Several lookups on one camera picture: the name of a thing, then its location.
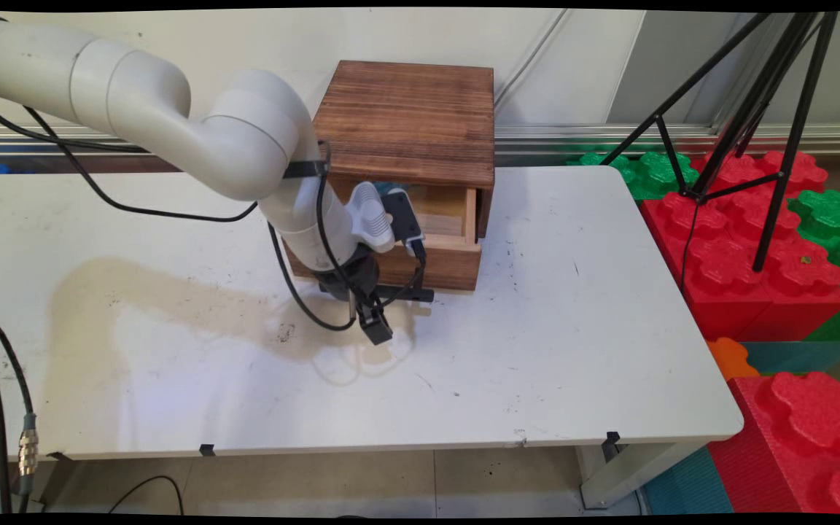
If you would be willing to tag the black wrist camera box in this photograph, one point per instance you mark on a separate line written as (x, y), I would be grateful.
(402, 219)

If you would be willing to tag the large red foam block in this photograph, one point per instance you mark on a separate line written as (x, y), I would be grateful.
(741, 270)

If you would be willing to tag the orange foam block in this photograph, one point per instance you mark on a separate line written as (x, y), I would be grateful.
(732, 359)

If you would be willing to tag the grey table leg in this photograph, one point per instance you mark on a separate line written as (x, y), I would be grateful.
(631, 470)

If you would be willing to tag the dark wooden cabinet box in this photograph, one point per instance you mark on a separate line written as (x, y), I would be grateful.
(420, 117)

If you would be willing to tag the small silver metal pin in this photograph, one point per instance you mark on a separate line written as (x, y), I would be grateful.
(351, 306)

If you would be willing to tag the green foam block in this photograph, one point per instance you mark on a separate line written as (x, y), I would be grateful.
(832, 215)
(653, 173)

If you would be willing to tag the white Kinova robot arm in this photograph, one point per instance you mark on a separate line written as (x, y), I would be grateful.
(143, 109)

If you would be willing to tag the aluminium wall rail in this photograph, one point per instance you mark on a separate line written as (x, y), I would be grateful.
(609, 137)

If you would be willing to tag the teal foam block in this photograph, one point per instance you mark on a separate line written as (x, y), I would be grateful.
(799, 356)
(690, 487)

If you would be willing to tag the black tripod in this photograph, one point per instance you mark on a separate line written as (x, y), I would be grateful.
(763, 95)

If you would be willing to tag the black table edge clip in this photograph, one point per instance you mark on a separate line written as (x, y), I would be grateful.
(612, 439)
(207, 450)
(60, 456)

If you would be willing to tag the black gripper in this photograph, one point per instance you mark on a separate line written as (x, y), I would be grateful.
(351, 277)

